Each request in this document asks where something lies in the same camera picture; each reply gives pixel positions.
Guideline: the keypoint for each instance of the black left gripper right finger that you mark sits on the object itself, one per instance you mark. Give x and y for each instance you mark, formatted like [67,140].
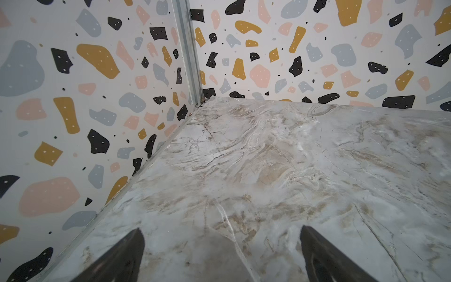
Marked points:
[326,263]

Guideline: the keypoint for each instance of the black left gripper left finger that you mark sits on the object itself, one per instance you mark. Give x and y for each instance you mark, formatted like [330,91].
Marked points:
[121,263]

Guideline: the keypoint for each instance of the aluminium corner post left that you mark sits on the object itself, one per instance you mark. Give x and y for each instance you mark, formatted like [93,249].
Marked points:
[188,45]

